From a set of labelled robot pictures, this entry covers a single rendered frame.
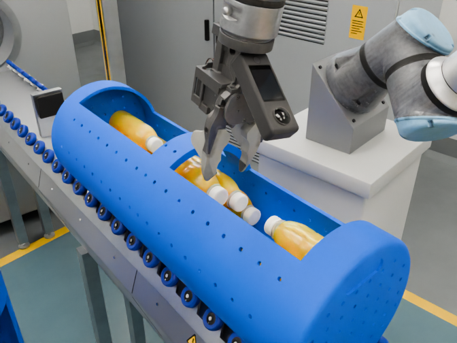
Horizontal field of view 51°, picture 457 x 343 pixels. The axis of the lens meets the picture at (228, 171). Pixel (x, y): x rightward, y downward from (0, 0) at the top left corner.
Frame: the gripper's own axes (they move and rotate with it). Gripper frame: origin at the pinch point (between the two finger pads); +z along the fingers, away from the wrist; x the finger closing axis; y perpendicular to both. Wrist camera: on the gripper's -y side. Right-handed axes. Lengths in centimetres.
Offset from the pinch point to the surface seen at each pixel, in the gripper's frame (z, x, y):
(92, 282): 92, -8, 65
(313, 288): 8.2, -3.2, -18.3
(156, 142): 25, -15, 45
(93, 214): 46, -1, 49
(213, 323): 34.8, -3.1, -1.7
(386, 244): 4.2, -15.8, -19.4
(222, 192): 16.2, -11.3, 12.5
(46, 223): 144, -22, 157
